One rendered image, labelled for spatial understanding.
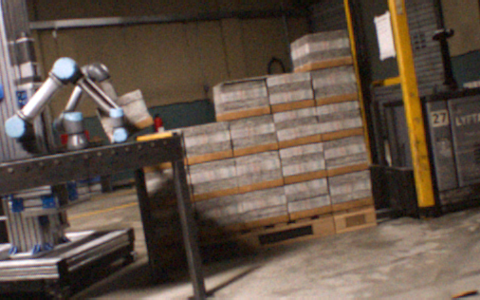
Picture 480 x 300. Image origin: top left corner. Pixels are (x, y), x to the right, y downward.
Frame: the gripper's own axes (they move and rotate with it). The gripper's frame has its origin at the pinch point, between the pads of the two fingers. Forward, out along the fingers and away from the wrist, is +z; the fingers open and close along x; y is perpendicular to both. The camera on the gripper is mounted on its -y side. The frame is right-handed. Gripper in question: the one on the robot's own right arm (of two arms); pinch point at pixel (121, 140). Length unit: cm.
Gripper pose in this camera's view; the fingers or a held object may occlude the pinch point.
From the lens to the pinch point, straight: 363.7
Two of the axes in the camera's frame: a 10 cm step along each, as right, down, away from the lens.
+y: -4.1, -9.1, -1.0
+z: -2.0, -0.2, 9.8
